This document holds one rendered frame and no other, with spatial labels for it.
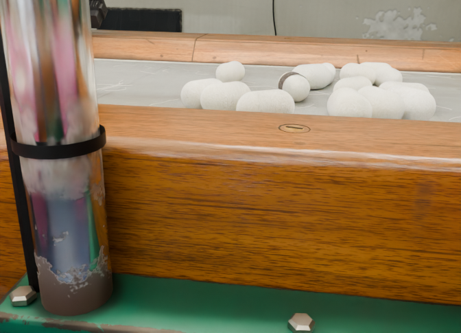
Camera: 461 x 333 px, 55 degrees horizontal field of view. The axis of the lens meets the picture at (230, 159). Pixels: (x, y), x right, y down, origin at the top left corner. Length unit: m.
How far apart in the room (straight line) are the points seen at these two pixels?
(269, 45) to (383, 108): 0.26
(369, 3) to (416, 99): 2.19
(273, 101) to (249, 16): 2.15
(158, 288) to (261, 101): 0.13
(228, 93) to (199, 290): 0.14
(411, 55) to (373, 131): 0.36
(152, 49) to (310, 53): 0.18
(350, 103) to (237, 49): 0.28
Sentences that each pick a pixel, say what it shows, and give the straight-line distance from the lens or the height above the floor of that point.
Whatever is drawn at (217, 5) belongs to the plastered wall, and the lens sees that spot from 2.39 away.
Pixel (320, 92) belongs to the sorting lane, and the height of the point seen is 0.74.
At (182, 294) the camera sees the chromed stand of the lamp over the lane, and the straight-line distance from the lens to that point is 0.16.
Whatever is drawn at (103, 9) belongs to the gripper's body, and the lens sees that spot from 0.57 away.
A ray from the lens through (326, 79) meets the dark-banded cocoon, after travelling 0.37.
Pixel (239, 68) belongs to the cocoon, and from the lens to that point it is 0.38.
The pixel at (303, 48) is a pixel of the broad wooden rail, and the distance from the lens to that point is 0.51.
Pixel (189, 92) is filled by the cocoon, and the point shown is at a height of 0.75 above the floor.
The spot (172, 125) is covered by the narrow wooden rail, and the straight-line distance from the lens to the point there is 0.17.
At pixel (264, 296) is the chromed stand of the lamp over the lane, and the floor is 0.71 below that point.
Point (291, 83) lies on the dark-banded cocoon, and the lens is 0.32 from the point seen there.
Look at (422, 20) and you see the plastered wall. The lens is 2.55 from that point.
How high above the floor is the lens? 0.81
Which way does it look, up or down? 20 degrees down
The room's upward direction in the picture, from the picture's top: 1 degrees clockwise
